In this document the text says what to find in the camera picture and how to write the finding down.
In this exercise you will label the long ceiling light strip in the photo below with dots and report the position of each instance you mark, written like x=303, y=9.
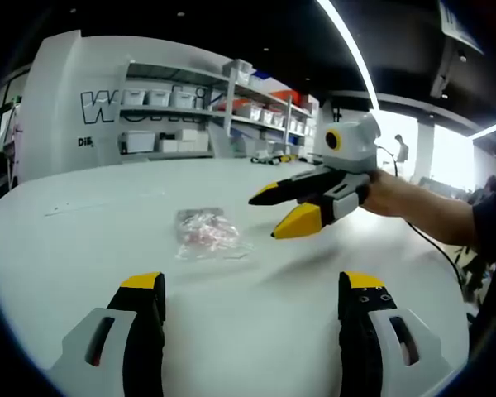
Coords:
x=350, y=41

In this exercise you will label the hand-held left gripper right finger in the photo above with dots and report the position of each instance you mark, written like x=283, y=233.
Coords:
x=359, y=331

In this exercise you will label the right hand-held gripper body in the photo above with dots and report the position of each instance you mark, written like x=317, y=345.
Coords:
x=355, y=149

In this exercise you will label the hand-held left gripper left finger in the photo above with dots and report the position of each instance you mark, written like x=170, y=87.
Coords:
x=142, y=322

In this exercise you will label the group of white storage boxes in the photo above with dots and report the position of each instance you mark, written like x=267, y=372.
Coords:
x=157, y=98

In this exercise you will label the folding stand with pink cloth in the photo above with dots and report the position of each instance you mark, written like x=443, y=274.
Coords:
x=10, y=136

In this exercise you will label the clear resealable bag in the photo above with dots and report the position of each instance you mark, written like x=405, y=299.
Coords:
x=206, y=235

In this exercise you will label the grey shelving unit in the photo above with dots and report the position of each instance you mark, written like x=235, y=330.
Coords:
x=169, y=72

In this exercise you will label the idle white gripper device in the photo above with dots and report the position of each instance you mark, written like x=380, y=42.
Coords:
x=273, y=159

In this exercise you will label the person's right hand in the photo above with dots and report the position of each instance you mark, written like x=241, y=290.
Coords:
x=382, y=194

